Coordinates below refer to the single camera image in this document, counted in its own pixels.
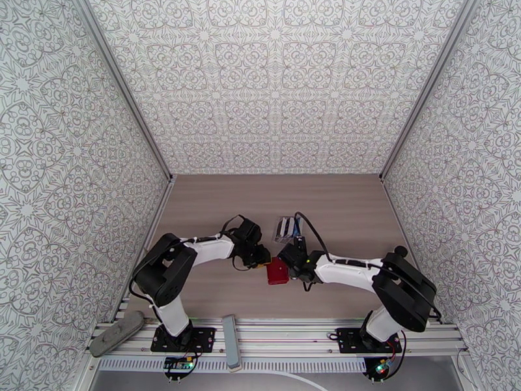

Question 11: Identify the red leather card holder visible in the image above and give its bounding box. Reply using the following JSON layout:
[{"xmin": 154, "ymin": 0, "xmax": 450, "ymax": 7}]
[{"xmin": 266, "ymin": 256, "xmax": 290, "ymax": 286}]

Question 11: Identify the grey rectangular bar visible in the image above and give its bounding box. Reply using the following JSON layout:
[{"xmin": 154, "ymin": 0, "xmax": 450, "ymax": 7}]
[{"xmin": 221, "ymin": 314, "xmax": 243, "ymax": 370}]

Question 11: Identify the grey metal panel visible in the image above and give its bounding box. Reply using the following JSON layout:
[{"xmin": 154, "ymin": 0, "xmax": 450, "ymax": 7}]
[{"xmin": 87, "ymin": 355, "xmax": 467, "ymax": 391}]

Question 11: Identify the grey flat stone weight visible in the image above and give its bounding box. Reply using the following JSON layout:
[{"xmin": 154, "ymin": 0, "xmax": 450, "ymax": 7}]
[{"xmin": 89, "ymin": 310, "xmax": 145, "ymax": 358}]

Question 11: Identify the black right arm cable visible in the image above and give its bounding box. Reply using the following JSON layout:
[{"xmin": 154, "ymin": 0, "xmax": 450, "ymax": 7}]
[{"xmin": 294, "ymin": 211, "xmax": 445, "ymax": 323}]

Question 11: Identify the aluminium rail frame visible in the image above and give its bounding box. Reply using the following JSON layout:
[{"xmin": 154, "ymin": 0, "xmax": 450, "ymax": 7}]
[{"xmin": 85, "ymin": 298, "xmax": 469, "ymax": 360}]

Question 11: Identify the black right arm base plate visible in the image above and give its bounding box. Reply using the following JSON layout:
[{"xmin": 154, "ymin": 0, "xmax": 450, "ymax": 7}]
[{"xmin": 335, "ymin": 328, "xmax": 403, "ymax": 355}]

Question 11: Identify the white slotted cable duct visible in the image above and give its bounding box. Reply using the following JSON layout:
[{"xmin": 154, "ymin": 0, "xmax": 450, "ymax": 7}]
[{"xmin": 99, "ymin": 358, "xmax": 367, "ymax": 372}]

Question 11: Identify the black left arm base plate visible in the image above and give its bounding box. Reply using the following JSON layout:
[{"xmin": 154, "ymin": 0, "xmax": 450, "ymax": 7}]
[{"xmin": 150, "ymin": 326, "xmax": 217, "ymax": 354}]

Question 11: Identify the white curved cable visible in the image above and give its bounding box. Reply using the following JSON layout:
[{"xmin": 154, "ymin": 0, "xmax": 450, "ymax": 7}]
[{"xmin": 244, "ymin": 369, "xmax": 328, "ymax": 391}]

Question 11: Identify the aluminium corner post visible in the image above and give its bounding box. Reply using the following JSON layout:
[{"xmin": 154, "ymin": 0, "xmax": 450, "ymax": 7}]
[
  {"xmin": 378, "ymin": 0, "xmax": 483, "ymax": 181},
  {"xmin": 69, "ymin": 0, "xmax": 174, "ymax": 181}
]

